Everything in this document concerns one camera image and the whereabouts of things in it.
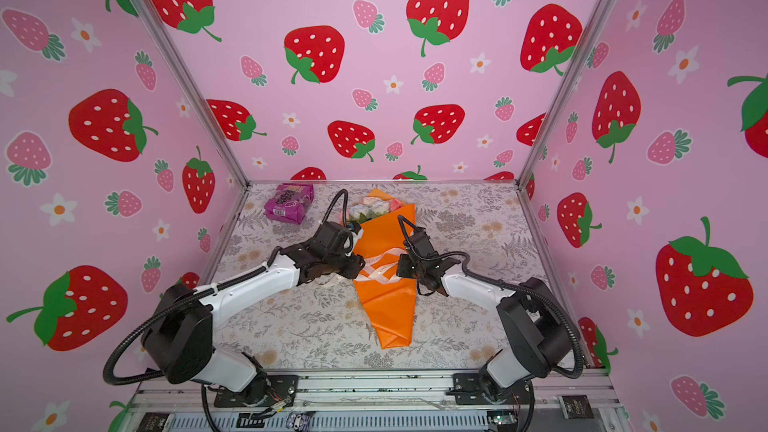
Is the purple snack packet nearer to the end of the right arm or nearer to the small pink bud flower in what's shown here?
the small pink bud flower

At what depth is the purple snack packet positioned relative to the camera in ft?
3.48

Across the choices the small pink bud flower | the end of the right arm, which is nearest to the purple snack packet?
the small pink bud flower
